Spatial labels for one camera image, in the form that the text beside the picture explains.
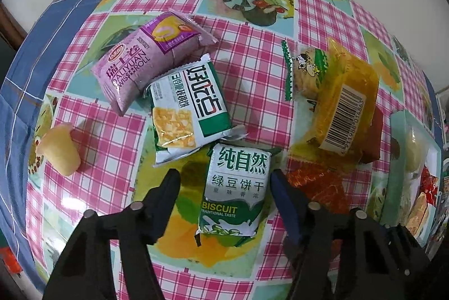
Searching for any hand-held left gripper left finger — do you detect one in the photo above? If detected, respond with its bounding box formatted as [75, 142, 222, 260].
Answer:
[42, 168, 182, 300]

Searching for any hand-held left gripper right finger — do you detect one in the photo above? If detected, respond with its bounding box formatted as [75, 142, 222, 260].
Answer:
[269, 169, 434, 300]

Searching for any green biscuit packet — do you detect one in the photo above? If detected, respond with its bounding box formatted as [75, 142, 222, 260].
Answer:
[194, 143, 281, 248]

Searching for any pale green tray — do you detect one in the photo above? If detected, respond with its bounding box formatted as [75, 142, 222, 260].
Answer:
[381, 110, 443, 248]

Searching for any purple swiss roll packet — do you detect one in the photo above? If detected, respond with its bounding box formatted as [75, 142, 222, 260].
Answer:
[90, 10, 219, 116]

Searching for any orange transparent wrapper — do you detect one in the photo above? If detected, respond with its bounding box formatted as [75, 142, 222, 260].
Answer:
[288, 163, 355, 216]

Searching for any green white cracker packet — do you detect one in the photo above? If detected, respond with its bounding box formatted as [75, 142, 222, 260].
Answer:
[144, 54, 248, 168]

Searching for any dark red snack packet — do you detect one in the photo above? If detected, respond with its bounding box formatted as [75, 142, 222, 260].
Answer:
[359, 107, 384, 164]

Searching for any yellow jelly cup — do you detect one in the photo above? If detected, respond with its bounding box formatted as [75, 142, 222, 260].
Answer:
[36, 122, 82, 177]

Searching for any clear green-edged cookie packet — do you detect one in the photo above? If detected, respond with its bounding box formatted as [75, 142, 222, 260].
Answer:
[281, 39, 332, 100]

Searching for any orange transparent cake packet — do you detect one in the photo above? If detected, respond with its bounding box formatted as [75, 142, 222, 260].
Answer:
[293, 37, 380, 160]

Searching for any blue plaid cloth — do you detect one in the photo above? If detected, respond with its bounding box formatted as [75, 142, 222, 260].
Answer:
[0, 0, 446, 287]

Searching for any brown wooden frame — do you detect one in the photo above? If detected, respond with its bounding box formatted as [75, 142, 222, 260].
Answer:
[0, 1, 29, 51]

